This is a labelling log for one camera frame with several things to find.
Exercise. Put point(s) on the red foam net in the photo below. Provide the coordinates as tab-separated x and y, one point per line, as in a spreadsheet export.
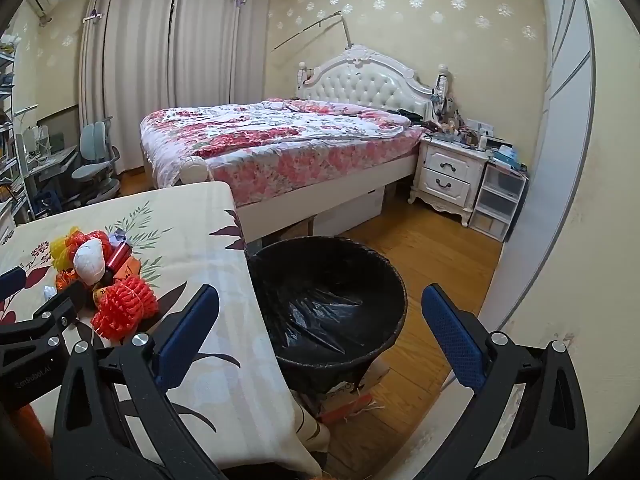
122	305

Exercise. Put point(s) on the orange plastic bag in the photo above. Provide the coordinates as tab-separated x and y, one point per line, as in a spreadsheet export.
92	237

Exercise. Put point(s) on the white nightstand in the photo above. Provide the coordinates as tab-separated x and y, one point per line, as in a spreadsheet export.
447	180

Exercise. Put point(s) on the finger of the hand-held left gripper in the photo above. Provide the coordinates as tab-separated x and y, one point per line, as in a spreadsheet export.
60	312
12	284

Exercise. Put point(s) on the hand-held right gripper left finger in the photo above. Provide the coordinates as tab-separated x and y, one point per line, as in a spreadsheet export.
185	335

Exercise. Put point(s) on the person's orange clothing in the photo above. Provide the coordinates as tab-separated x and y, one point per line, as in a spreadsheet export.
32	422

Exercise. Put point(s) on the blue tissue box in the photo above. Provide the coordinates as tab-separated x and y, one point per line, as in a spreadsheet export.
505	155

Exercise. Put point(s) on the black plastic bin liner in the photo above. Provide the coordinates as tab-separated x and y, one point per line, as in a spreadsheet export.
320	285

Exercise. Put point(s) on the white tufted bed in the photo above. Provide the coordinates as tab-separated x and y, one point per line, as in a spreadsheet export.
370	80

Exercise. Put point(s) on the white under-bed storage box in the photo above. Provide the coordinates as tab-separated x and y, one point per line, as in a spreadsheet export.
352	210

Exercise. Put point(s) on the red floral blanket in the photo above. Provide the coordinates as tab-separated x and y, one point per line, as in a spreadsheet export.
280	130

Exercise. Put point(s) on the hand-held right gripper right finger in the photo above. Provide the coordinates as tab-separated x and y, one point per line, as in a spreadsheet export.
452	340

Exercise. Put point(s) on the black trash bin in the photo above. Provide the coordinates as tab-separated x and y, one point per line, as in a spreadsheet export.
382	355

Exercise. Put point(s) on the white study desk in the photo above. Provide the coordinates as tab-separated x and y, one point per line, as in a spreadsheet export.
50	165

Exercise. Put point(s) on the floral printed tablecloth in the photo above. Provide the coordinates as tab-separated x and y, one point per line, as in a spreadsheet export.
175	230

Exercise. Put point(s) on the white sliding wardrobe door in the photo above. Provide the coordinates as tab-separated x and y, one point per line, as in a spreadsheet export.
565	110

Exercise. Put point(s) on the clear plastic drawer unit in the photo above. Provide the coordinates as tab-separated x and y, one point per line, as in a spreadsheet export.
500	195

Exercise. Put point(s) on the small silver wrapper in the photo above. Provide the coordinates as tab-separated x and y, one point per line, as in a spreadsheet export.
50	293

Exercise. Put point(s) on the yellow mesh net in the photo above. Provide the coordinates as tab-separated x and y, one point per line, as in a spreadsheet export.
59	252

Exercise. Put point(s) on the orange small box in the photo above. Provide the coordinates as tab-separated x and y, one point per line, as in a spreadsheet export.
131	267

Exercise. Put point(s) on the white bookshelf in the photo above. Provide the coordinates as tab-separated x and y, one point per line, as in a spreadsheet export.
7	160

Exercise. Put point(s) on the red cylinder bottle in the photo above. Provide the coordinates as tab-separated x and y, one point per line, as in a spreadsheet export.
120	256

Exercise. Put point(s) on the thin metal pole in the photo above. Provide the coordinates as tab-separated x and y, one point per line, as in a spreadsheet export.
320	22

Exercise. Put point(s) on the grey-blue desk chair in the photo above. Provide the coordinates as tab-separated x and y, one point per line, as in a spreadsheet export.
95	160

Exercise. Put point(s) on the purple small tube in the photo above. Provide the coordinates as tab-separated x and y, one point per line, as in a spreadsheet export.
119	236

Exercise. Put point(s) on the beige curtain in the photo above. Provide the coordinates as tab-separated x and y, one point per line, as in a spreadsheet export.
220	40
130	50

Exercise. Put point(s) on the white desk lamp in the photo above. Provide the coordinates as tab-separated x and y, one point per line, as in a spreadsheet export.
25	112

